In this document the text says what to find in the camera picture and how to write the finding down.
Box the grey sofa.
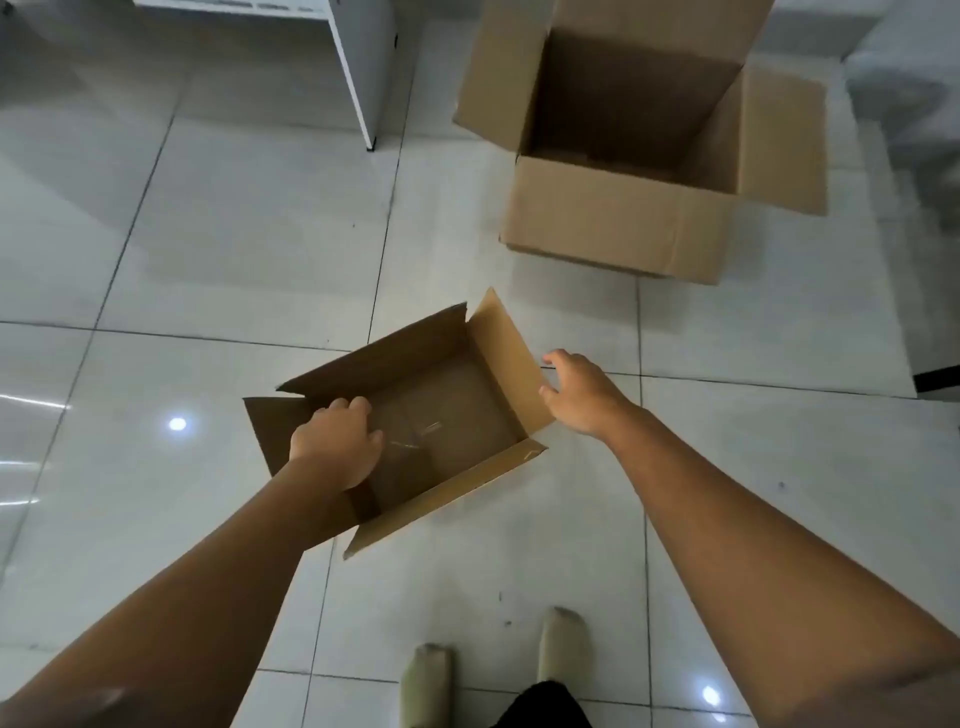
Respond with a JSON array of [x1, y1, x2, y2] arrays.
[[843, 0, 960, 226]]

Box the black flat object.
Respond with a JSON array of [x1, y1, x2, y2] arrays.
[[913, 366, 960, 396]]

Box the person's left forearm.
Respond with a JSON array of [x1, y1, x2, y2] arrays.
[[0, 454, 358, 728]]

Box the person's left hand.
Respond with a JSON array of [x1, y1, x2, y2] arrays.
[[288, 396, 386, 493]]

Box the person's black trousers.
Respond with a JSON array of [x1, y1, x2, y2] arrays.
[[491, 680, 594, 728]]

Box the person's right beige shoe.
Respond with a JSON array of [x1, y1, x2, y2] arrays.
[[534, 606, 591, 688]]

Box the person's right forearm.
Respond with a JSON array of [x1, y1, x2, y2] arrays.
[[603, 405, 960, 728]]

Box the small cardboard box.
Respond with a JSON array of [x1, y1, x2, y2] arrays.
[[242, 287, 556, 561]]

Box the person's right hand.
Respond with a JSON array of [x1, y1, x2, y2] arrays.
[[538, 348, 639, 443]]

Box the large open cardboard box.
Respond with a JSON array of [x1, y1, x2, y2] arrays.
[[452, 0, 828, 286]]

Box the white cabinet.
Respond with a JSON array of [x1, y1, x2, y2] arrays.
[[133, 0, 399, 151]]

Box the person's beige shoe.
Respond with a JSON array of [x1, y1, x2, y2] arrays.
[[534, 606, 591, 688], [399, 642, 456, 728]]

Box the person's left beige shoe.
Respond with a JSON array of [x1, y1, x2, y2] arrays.
[[399, 642, 456, 728]]

